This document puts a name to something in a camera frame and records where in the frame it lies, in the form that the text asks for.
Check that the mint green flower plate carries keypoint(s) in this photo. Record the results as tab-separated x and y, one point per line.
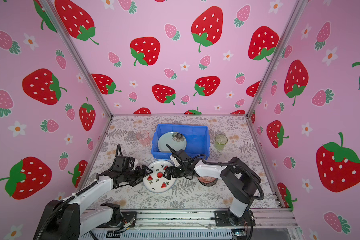
175	140

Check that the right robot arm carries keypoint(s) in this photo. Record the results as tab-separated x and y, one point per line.
243	182

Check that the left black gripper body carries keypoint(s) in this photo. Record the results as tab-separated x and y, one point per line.
133	175

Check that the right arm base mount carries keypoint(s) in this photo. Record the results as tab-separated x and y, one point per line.
227	219

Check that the red patterned bowl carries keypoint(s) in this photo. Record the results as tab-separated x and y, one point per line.
207	181

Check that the white watermelon plate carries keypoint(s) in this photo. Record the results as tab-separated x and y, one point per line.
156	182

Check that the green translucent cup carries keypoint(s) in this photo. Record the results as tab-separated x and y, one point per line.
220	141

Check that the pink translucent cup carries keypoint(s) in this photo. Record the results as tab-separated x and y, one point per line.
143	137

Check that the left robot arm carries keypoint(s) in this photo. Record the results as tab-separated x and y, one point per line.
70	218

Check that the blue plastic bin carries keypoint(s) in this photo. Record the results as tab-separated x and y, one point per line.
198	140

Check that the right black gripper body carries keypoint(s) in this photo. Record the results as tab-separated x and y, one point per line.
178	171

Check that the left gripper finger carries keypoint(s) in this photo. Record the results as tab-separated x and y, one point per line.
144	170
136	181

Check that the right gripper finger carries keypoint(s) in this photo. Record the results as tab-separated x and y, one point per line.
170	176
169	171

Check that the aluminium front rail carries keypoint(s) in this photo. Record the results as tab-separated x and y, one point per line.
198	224

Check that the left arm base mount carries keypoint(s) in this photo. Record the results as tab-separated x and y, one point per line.
126	218

